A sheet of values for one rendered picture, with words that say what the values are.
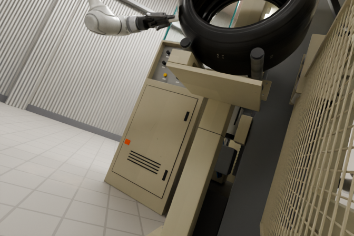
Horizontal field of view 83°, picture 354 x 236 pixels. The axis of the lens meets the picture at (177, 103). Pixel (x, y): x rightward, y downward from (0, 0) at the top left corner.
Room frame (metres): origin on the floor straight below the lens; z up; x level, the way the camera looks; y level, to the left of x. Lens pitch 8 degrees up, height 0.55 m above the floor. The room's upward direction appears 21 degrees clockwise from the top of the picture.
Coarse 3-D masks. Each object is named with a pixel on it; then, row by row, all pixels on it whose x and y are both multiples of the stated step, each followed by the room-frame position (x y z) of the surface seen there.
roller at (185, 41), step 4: (184, 40) 0.76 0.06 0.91; (188, 40) 0.75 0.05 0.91; (180, 44) 0.77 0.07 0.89; (184, 44) 0.75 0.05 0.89; (188, 44) 0.75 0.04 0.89; (192, 44) 0.78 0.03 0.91; (184, 48) 0.77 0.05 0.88; (188, 48) 0.77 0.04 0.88; (192, 48) 0.78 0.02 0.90; (192, 52) 0.80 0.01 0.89; (196, 52) 0.84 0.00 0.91; (196, 56) 0.84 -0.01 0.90; (196, 60) 0.86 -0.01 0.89; (200, 60) 0.89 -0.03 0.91; (200, 64) 0.91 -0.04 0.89; (204, 68) 0.97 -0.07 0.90
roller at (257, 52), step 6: (258, 48) 0.64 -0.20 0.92; (252, 54) 0.64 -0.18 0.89; (258, 54) 0.63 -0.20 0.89; (252, 60) 0.66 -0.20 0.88; (258, 60) 0.64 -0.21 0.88; (252, 66) 0.71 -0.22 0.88; (258, 66) 0.69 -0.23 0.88; (252, 72) 0.75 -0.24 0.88; (258, 72) 0.73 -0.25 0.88; (252, 78) 0.82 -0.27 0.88; (258, 78) 0.79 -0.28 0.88
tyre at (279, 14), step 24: (192, 0) 0.77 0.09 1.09; (216, 0) 1.00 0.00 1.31; (240, 0) 0.98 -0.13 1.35; (264, 0) 0.93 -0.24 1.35; (288, 0) 0.61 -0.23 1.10; (312, 0) 0.60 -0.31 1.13; (192, 24) 0.75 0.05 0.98; (264, 24) 0.63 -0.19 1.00; (288, 24) 0.61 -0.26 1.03; (216, 48) 0.72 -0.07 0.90; (240, 48) 0.68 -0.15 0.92; (264, 48) 0.66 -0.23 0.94; (288, 48) 0.71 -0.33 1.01; (240, 72) 0.84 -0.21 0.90
